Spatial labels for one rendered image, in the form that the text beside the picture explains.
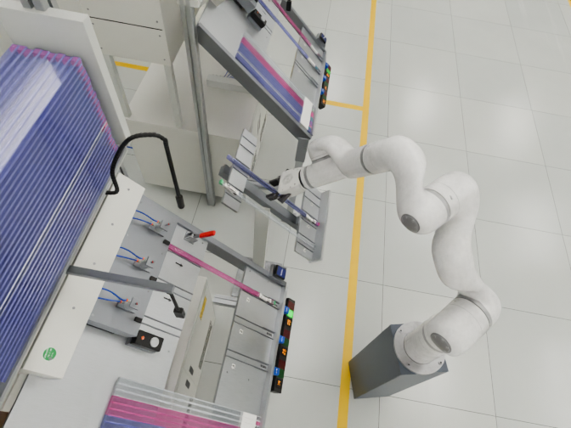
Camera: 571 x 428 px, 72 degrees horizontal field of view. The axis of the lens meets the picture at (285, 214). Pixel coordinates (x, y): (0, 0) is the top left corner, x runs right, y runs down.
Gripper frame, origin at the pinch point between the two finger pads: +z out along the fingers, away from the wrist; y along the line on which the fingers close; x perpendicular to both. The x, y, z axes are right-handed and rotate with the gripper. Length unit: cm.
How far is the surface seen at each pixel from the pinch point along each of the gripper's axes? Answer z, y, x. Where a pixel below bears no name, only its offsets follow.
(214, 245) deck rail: 7.3, 29.8, -13.4
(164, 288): -19, 60, -42
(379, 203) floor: 15, -69, 112
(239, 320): 6.8, 48.9, 4.3
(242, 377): 6, 65, 11
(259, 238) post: 26.3, 3.0, 23.1
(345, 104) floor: 37, -157, 91
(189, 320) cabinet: 36, 46, 6
